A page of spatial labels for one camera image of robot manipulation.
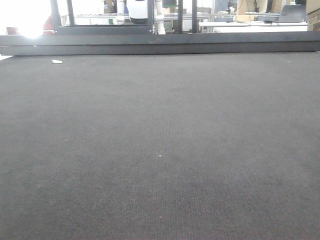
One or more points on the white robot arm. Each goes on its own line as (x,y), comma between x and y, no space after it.
(120,4)
(160,17)

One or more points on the white humanoid robot body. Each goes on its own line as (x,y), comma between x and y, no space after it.
(138,11)

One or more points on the white paper scrap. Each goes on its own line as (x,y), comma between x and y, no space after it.
(55,61)

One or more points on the white desk table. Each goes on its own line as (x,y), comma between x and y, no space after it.
(252,27)

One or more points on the red object far left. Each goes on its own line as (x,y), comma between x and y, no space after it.
(48,27)

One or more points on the long black floor beam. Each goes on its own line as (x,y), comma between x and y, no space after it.
(171,44)

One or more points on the brown cardboard box right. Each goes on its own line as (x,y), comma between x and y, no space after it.
(313,15)

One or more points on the black metal frame stand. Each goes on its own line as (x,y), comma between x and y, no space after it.
(99,17)

